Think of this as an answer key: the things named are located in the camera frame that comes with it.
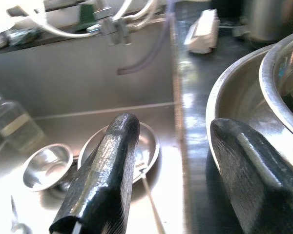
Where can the deep steel mixing bowl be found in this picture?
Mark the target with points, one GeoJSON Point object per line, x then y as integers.
{"type": "Point", "coordinates": [268, 80]}

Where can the steel fork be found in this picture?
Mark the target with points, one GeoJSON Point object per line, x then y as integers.
{"type": "Point", "coordinates": [14, 214]}

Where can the green sponge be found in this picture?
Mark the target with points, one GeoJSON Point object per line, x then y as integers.
{"type": "Point", "coordinates": [86, 17]}

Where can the white plastic clip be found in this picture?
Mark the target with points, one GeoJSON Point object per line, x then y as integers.
{"type": "Point", "coordinates": [202, 31]}

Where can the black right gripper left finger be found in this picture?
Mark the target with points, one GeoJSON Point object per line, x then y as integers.
{"type": "Point", "coordinates": [100, 182]}

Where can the steel spoon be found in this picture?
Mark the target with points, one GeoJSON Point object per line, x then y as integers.
{"type": "Point", "coordinates": [151, 195]}

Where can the stainless steel sink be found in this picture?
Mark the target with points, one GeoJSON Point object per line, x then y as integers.
{"type": "Point", "coordinates": [88, 80]}

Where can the clear grey tube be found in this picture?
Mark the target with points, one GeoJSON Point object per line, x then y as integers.
{"type": "Point", "coordinates": [136, 68]}

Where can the chrome sink faucet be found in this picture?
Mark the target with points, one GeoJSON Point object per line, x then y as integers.
{"type": "Point", "coordinates": [114, 31]}

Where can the dark green scouring pad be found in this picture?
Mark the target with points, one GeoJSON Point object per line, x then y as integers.
{"type": "Point", "coordinates": [24, 36]}

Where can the large steel basin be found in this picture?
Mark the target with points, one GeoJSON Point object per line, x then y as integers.
{"type": "Point", "coordinates": [234, 97]}

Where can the small steel bowl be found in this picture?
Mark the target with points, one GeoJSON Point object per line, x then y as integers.
{"type": "Point", "coordinates": [46, 168]}

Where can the wide shallow steel bowl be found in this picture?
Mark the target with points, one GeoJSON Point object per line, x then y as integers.
{"type": "Point", "coordinates": [149, 146]}

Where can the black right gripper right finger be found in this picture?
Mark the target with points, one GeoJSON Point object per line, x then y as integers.
{"type": "Point", "coordinates": [258, 190]}

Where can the clear glass bottle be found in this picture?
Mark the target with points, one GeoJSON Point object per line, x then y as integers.
{"type": "Point", "coordinates": [14, 122]}

